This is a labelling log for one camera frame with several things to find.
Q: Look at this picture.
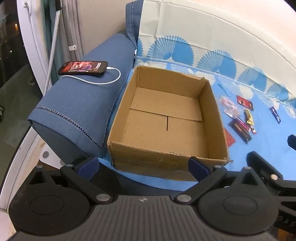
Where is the black smartphone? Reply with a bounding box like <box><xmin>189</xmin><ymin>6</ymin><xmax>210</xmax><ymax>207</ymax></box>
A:
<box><xmin>57</xmin><ymin>61</ymin><xmax>109</xmax><ymax>76</ymax></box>

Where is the red dark snack packet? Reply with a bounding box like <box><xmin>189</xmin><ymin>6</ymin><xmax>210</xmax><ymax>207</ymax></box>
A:
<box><xmin>236</xmin><ymin>95</ymin><xmax>254</xmax><ymax>110</ymax></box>

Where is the blue white printed bed sheet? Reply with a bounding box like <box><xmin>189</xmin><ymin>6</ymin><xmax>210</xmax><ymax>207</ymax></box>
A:
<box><xmin>102</xmin><ymin>0</ymin><xmax>296</xmax><ymax>193</ymax></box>

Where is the clear wrapper packet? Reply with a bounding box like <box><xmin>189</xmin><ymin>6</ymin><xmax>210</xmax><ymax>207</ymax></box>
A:
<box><xmin>223</xmin><ymin>108</ymin><xmax>241</xmax><ymax>120</ymax></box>

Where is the white charging cable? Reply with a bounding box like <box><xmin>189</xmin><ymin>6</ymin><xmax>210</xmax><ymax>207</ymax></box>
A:
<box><xmin>60</xmin><ymin>67</ymin><xmax>121</xmax><ymax>85</ymax></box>

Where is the dark maroon snack bar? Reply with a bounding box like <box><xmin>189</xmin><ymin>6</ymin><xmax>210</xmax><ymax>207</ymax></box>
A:
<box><xmin>229</xmin><ymin>120</ymin><xmax>252</xmax><ymax>144</ymax></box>

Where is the pink white candy packet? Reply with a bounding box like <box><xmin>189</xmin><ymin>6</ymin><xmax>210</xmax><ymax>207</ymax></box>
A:
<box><xmin>219</xmin><ymin>96</ymin><xmax>237</xmax><ymax>110</ymax></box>

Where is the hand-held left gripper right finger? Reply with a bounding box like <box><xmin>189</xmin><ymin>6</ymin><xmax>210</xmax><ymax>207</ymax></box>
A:
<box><xmin>174</xmin><ymin>156</ymin><xmax>263</xmax><ymax>205</ymax></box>

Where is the blue sofa back cushion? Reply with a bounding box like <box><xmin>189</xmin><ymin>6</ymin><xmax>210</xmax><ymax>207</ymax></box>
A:
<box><xmin>125</xmin><ymin>0</ymin><xmax>145</xmax><ymax>50</ymax></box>

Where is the white window frame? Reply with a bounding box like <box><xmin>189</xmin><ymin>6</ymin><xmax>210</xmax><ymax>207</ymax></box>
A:
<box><xmin>0</xmin><ymin>0</ymin><xmax>63</xmax><ymax>241</ymax></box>

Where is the gold yellow wrapped candy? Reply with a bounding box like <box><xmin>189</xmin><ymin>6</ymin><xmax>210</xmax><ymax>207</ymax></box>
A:
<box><xmin>243</xmin><ymin>109</ymin><xmax>255</xmax><ymax>127</ymax></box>

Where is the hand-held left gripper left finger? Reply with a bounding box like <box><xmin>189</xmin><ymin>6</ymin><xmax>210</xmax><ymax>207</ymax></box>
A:
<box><xmin>29</xmin><ymin>156</ymin><xmax>117</xmax><ymax>205</ymax></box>

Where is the braided grey cord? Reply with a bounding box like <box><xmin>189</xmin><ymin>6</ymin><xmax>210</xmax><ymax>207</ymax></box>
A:
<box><xmin>43</xmin><ymin>0</ymin><xmax>62</xmax><ymax>95</ymax></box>

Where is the blue sofa armrest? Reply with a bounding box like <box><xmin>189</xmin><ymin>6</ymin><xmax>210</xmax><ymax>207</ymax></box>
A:
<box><xmin>28</xmin><ymin>30</ymin><xmax>137</xmax><ymax>160</ymax></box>

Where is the purple candy stick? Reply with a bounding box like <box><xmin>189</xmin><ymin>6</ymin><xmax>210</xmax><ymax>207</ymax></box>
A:
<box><xmin>269</xmin><ymin>107</ymin><xmax>281</xmax><ymax>124</ymax></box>

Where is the light blue sachet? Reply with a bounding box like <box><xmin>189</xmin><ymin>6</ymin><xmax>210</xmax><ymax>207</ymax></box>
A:
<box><xmin>217</xmin><ymin>83</ymin><xmax>232</xmax><ymax>96</ymax></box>

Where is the cardboard box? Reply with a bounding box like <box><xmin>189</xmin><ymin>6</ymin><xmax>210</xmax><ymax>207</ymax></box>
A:
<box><xmin>107</xmin><ymin>65</ymin><xmax>230</xmax><ymax>182</ymax></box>

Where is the white plastic furniture piece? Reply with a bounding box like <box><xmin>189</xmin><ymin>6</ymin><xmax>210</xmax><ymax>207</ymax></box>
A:
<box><xmin>39</xmin><ymin>142</ymin><xmax>67</xmax><ymax>172</ymax></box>

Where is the flat red sachet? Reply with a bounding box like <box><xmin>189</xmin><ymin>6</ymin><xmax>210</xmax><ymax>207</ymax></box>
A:
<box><xmin>224</xmin><ymin>128</ymin><xmax>236</xmax><ymax>146</ymax></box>

